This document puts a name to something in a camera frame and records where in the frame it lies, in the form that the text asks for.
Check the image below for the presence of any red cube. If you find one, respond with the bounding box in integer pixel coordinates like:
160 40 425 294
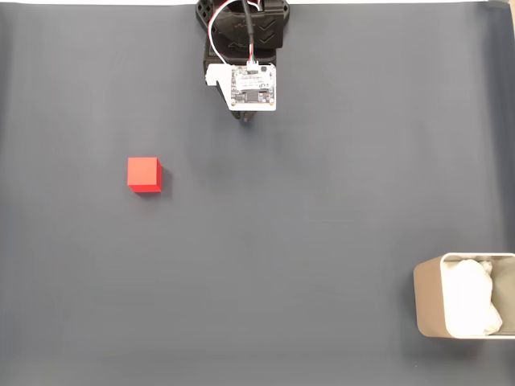
126 156 163 194

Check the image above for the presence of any beige box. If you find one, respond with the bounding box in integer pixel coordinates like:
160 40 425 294
413 252 515 339

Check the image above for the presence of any dark blue mat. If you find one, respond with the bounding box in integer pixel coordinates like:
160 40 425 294
0 2 515 386

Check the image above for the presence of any white crumpled paper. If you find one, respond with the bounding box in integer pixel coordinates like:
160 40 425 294
442 259 504 337

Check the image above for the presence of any white camera circuit board mount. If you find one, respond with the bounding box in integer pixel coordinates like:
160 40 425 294
204 62 278 113

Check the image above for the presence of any black camera cable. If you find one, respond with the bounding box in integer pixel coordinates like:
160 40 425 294
240 0 258 68

